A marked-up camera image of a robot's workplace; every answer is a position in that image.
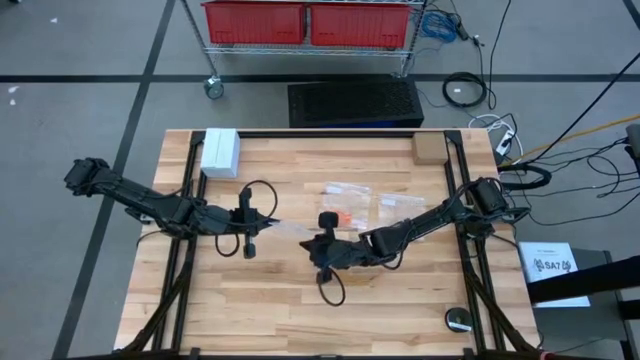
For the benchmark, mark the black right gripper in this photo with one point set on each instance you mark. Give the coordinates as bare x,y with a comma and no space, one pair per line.
328,220

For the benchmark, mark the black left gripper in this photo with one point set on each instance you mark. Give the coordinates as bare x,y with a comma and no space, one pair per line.
249,251

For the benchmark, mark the orange rubber band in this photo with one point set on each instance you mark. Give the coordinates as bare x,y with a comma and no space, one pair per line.
342,220
348,218

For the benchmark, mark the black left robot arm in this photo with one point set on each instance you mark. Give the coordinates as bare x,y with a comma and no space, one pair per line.
145,200

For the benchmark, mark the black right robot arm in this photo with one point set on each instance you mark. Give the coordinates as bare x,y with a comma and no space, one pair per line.
425,220

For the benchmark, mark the white rectangular box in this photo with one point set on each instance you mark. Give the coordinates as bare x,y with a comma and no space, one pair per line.
220,150

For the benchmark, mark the black perforated floor mat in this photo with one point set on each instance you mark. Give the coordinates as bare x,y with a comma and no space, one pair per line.
355,102

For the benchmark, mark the brown cardboard box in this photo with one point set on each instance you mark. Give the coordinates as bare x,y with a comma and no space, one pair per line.
430,148

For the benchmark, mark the small round spool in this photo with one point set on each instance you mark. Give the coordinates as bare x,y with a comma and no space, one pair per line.
458,317

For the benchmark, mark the red plastic bin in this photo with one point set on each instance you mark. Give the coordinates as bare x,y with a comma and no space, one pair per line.
255,22
360,25

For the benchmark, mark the white power strip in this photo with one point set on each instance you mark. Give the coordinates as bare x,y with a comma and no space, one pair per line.
505,142

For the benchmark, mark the white printed booklet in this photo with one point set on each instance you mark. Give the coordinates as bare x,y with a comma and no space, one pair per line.
545,255

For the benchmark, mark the gray side table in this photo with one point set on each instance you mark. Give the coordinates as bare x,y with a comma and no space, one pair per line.
575,330

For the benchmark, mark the black metal beam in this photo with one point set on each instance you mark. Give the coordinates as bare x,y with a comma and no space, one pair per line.
590,280

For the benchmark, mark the gray plastic object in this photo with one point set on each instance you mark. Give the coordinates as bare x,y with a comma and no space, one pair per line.
634,142

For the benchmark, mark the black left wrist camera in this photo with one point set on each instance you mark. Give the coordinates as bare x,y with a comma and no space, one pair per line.
242,220

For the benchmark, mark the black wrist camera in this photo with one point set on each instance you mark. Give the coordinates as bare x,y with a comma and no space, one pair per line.
242,220
342,257

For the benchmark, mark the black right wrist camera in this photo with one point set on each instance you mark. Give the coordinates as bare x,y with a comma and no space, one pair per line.
342,257

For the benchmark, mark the black aluminium table frame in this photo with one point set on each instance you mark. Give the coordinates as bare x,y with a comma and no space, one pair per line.
325,133

